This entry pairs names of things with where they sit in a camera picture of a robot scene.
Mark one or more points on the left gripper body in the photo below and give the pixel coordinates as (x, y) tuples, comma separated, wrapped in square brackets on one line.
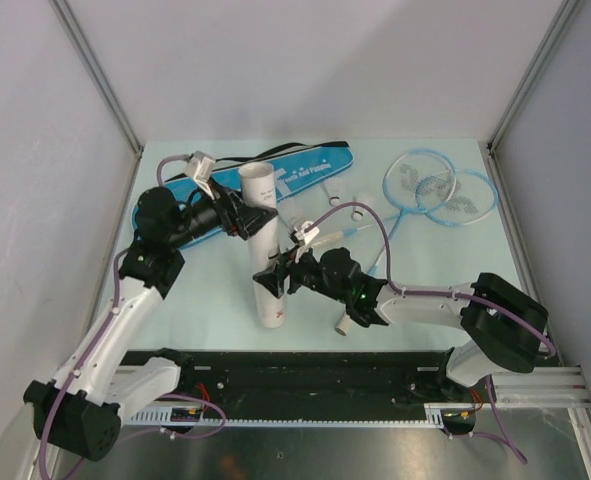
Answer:
[(200, 221)]

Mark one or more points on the blue racket bag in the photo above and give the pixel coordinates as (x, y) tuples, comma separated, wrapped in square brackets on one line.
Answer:
[(297, 166)]

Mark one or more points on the aluminium frame post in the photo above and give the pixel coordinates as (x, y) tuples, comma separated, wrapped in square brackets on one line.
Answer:
[(543, 56), (91, 63)]

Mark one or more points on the left aluminium frame post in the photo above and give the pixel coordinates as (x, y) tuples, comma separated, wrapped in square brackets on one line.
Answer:
[(91, 63)]

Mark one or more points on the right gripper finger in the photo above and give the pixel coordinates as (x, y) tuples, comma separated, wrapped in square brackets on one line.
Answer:
[(282, 262), (273, 281)]

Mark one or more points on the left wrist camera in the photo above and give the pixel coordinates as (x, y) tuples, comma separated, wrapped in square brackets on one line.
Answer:
[(199, 168)]

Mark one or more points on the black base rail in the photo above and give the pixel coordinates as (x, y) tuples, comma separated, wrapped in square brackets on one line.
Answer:
[(314, 389)]

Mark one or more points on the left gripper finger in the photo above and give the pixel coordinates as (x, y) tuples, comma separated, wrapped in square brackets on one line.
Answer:
[(250, 221), (233, 205)]

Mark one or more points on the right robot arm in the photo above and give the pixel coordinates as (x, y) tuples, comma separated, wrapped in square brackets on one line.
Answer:
[(505, 327)]

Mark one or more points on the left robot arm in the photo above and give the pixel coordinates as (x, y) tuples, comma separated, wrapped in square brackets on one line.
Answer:
[(81, 409)]

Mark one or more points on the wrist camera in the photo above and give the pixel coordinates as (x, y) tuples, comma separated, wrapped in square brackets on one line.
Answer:
[(303, 237), (199, 168)]

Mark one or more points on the right aluminium frame post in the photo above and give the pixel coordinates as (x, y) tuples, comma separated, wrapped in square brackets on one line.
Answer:
[(543, 56)]

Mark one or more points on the white shuttlecock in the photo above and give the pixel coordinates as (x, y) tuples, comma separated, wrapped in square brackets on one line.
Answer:
[(335, 190), (291, 213), (358, 210)]

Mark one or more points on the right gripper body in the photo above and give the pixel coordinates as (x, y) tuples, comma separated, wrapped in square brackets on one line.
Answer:
[(305, 271)]

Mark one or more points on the white shuttlecock tube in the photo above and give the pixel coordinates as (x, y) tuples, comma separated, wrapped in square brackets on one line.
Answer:
[(258, 189)]

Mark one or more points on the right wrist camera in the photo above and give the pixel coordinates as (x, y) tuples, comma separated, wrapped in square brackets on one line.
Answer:
[(303, 237)]

